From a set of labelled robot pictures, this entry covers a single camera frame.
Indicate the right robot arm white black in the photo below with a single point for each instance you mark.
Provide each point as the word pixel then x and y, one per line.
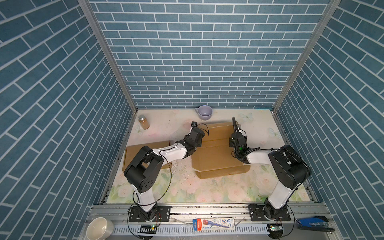
pixel 290 169

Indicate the brown cardboard box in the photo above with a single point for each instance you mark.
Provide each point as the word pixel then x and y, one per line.
pixel 214 158
pixel 140 150

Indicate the aluminium corner post left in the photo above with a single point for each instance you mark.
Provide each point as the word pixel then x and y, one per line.
pixel 93 22

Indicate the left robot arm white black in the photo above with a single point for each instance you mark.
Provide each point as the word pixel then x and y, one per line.
pixel 145 167

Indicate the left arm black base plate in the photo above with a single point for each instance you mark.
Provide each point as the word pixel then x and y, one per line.
pixel 138 215

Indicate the blue red white packet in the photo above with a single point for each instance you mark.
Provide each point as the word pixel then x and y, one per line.
pixel 213 224

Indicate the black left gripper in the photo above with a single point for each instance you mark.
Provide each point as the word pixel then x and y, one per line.
pixel 200 142

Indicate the blue black stapler tool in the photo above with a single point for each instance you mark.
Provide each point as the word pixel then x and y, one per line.
pixel 316 223

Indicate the lavender ceramic mug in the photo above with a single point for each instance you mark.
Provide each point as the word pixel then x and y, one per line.
pixel 204 112

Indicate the aluminium corner post right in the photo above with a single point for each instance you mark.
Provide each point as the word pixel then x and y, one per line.
pixel 318 30

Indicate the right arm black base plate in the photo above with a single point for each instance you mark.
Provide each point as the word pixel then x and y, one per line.
pixel 260 213

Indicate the white ceramic bowl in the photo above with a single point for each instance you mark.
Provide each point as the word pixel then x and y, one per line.
pixel 99 229

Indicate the aluminium front rail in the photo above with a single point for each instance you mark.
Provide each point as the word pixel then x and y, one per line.
pixel 180 225

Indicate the glass spice jar silver lid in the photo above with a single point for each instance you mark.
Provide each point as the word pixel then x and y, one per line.
pixel 144 122

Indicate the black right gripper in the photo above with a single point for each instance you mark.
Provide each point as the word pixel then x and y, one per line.
pixel 231 142

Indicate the aluminium corner post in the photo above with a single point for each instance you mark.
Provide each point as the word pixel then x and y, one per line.
pixel 318 30
pixel 93 22

